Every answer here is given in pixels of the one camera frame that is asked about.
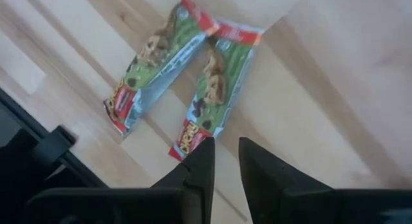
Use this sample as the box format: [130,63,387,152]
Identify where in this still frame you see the black table edge frame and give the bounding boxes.
[0,87,109,224]

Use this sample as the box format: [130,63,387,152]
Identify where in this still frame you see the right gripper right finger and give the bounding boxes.
[238,136,412,224]

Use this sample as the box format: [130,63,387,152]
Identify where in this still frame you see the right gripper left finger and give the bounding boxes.
[27,136,216,224]

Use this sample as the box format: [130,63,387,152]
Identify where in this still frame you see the red Quaker Chewy granola bar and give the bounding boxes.
[102,0,220,138]
[167,19,265,162]

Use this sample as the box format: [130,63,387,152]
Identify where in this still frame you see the black frame clamp handle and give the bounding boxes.
[32,125,78,169]

